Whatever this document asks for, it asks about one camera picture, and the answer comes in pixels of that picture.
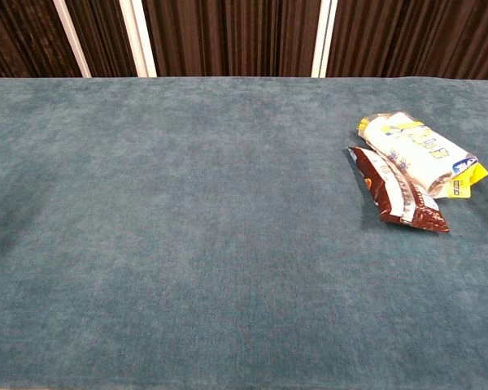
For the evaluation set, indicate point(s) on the dark brown pleated curtain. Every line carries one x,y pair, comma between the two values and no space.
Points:
236,36

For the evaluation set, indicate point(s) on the teal velvet tablecloth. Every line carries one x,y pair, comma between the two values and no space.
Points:
187,227

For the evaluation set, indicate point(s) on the wide white frame post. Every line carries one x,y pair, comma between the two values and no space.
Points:
138,40
324,40

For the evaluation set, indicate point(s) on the thin white frame post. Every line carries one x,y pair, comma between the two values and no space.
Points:
71,38

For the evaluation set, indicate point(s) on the dark brown snack packet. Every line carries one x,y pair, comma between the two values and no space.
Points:
386,191

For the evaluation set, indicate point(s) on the white yellow snack packet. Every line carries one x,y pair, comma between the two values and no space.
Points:
406,154

